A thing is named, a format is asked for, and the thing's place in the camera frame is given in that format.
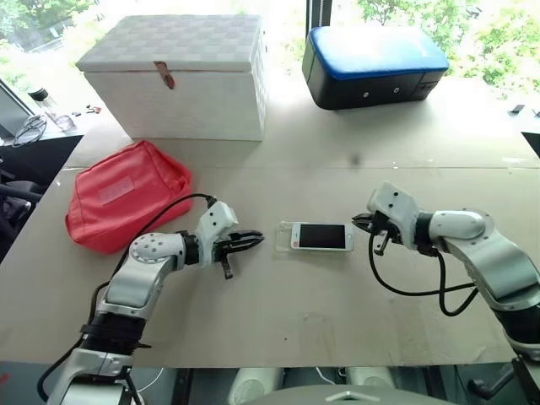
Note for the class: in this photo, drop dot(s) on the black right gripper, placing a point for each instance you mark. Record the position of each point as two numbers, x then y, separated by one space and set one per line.
386 230

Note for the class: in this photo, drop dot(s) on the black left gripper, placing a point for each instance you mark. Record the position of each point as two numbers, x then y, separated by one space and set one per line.
225 246

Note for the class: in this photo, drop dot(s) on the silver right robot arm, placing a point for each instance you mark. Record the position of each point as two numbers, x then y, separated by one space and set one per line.
489 253

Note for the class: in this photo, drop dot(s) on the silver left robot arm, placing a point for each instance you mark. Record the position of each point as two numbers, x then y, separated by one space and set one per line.
143 270

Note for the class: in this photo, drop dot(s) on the clear plastic phone case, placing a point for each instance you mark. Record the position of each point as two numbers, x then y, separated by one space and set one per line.
283 236

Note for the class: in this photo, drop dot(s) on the white smartphone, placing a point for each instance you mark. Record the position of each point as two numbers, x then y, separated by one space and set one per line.
322 236

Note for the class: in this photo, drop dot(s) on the red fabric pouch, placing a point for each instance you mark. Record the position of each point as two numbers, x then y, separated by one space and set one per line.
122 198

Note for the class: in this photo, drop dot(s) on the white rounded cylinder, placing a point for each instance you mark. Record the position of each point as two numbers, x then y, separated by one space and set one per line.
371 381
253 386

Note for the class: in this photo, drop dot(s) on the blue and black cooler box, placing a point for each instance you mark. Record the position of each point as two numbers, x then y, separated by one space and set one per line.
371 67

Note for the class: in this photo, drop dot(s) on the grey robot torso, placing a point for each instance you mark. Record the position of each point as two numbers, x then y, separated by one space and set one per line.
337 398

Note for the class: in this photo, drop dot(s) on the white woven lidded box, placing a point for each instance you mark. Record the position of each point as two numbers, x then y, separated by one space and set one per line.
181 84

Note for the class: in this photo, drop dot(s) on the dark side table corner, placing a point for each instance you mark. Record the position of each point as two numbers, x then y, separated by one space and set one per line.
532 143

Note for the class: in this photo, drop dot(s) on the small red clip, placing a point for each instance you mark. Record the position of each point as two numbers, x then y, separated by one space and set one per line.
93 109

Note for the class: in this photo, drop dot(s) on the black office chair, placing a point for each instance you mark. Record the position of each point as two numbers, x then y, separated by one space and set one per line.
17 198

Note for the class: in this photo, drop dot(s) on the black eyeglasses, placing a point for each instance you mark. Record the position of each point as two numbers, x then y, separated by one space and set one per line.
29 128

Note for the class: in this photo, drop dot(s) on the clear water bottle black lid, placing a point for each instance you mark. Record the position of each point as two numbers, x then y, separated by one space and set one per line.
42 103

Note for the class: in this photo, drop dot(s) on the grey laptop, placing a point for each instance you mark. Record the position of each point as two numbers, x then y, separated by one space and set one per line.
12 109

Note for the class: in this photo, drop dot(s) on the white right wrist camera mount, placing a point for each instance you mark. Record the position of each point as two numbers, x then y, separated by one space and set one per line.
394 206

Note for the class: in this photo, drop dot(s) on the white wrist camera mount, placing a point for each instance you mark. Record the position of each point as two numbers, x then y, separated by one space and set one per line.
394 206
215 221

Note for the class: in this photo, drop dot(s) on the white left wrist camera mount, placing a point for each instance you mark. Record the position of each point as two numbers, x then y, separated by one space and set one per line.
215 221

